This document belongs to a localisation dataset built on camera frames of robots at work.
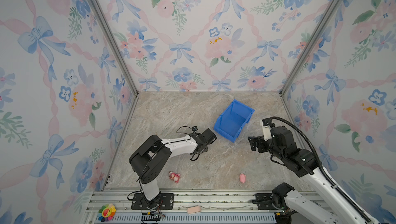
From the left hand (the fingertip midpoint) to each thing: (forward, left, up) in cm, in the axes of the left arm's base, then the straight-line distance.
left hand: (201, 146), depth 92 cm
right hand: (-3, -27, +19) cm, 33 cm away
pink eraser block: (-32, +4, +1) cm, 32 cm away
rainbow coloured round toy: (-33, +43, 0) cm, 54 cm away
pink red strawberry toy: (-18, +13, +2) cm, 23 cm away
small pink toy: (-18, -21, +1) cm, 27 cm away
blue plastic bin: (+20, -22, -2) cm, 30 cm away
